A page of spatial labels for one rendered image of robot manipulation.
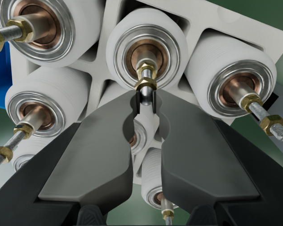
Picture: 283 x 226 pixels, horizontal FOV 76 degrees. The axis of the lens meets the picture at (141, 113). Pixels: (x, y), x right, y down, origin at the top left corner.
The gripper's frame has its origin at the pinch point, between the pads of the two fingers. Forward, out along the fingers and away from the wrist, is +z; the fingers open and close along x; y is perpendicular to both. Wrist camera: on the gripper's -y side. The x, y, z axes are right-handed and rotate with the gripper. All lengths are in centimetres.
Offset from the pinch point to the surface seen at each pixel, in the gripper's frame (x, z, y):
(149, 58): 0.3, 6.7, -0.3
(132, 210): -9, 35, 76
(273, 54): 18.7, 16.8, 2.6
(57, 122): -12.6, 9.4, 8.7
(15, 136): -14.9, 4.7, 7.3
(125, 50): -2.2, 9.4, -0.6
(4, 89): -34.7, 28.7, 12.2
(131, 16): -1.4, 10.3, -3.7
